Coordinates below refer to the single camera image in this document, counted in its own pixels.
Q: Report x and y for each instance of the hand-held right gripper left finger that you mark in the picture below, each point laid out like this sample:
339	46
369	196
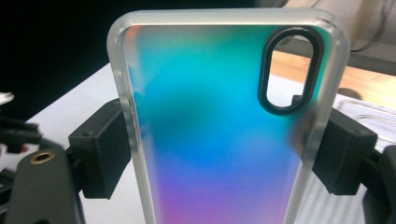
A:
99	149

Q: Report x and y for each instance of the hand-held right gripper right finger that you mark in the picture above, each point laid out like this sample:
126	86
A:
345	152

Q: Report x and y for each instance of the clear plastic tray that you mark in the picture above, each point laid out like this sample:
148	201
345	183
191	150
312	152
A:
373	118

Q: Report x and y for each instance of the iridescent phone case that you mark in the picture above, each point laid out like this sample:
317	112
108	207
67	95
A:
211	124

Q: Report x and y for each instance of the wooden table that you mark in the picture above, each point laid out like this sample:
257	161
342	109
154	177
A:
367	81

